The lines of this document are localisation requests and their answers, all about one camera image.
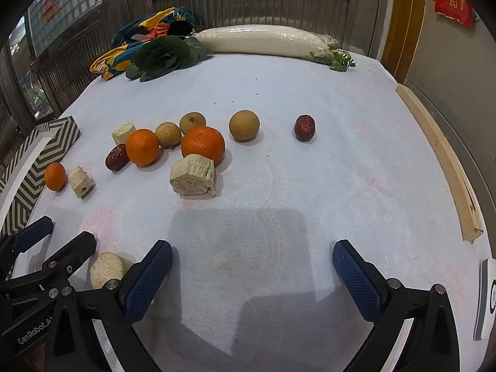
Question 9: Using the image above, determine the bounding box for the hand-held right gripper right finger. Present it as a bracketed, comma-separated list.
[332, 239, 462, 372]

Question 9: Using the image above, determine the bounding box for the large orange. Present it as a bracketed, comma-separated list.
[181, 126, 226, 166]

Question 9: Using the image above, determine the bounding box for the medium orange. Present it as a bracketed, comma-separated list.
[126, 129, 160, 166]

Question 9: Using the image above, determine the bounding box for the white electronic device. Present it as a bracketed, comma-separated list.
[473, 258, 496, 342]

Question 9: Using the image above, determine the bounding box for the metal slatted door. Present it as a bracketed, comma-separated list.
[124, 0, 384, 59]

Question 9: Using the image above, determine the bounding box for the white daikon radish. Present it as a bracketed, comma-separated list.
[193, 24, 356, 73]

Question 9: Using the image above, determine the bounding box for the red round sticker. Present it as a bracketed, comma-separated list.
[42, 1, 60, 22]

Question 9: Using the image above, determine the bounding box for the small orange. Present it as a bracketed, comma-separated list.
[44, 163, 67, 192]

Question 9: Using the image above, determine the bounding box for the glass block metal door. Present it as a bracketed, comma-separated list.
[23, 0, 128, 105]

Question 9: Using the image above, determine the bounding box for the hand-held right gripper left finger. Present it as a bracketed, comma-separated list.
[44, 240, 173, 372]

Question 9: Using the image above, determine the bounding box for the round brown longan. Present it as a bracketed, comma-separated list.
[179, 112, 207, 136]
[228, 109, 260, 142]
[154, 122, 182, 148]

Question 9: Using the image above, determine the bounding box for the striped cardboard box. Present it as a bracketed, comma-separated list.
[0, 115, 82, 241]

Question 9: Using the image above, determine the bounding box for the red date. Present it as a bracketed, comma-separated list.
[105, 144, 129, 172]
[294, 115, 316, 142]

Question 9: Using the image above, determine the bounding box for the wooden strip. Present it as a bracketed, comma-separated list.
[395, 84, 484, 243]

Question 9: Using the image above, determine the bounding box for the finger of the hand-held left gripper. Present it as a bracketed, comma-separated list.
[0, 216, 54, 264]
[8, 231, 97, 291]

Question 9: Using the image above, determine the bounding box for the colourful patterned cloth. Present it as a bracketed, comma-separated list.
[90, 7, 199, 81]

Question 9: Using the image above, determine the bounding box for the red wall decoration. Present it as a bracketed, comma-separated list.
[427, 0, 475, 28]

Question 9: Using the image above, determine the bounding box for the yellow wooden door frame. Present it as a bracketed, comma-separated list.
[382, 0, 427, 86]

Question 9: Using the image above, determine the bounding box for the green leafy vegetable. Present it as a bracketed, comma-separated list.
[125, 36, 214, 83]

